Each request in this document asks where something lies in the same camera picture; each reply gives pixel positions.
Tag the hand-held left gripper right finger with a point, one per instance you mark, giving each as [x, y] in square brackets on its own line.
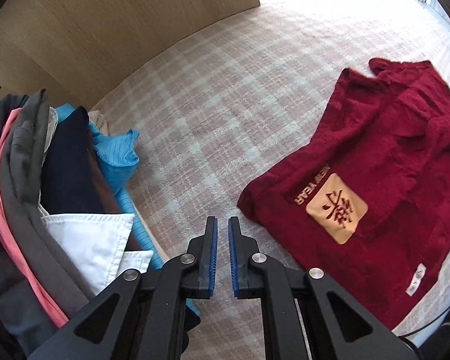
[234, 255]

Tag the large light wooden board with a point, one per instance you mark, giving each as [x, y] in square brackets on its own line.
[116, 18]

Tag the dark red knit sweater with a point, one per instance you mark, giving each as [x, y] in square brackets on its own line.
[378, 150]

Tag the pink plaid blanket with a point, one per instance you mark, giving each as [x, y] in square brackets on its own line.
[228, 101]

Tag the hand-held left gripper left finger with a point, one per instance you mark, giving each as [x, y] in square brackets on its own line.
[212, 255]

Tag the pile of folded clothes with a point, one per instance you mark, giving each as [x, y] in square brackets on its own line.
[67, 172]

